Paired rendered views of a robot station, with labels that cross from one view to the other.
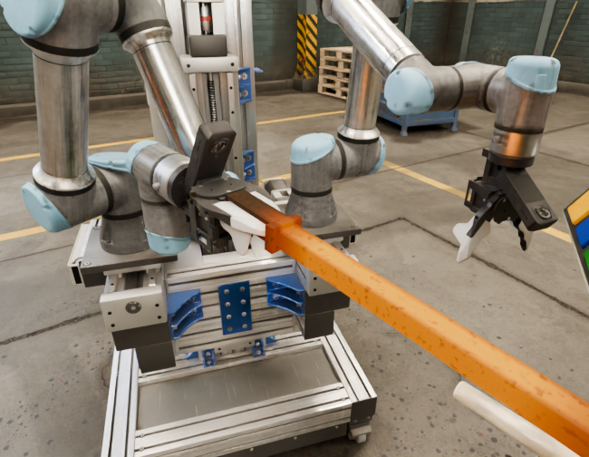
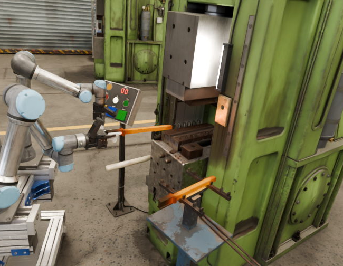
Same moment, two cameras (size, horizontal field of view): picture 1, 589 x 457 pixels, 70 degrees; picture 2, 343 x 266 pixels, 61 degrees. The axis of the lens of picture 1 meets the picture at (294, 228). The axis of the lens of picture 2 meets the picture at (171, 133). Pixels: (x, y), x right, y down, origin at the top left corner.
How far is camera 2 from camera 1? 1.56 m
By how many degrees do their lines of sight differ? 75
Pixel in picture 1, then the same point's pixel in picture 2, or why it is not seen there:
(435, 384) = (55, 204)
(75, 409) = not seen: outside the picture
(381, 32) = (66, 82)
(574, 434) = (169, 127)
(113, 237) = not seen: hidden behind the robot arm
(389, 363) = not seen: hidden behind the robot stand
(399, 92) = (87, 97)
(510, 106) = (101, 92)
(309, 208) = (31, 151)
